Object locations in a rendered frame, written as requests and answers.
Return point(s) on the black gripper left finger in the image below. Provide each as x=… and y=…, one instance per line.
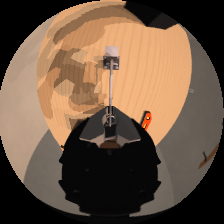
x=92, y=129

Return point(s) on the brown wooden cabinet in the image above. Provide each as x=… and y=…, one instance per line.
x=110, y=141

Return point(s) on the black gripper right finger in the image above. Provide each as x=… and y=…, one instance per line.
x=130, y=131

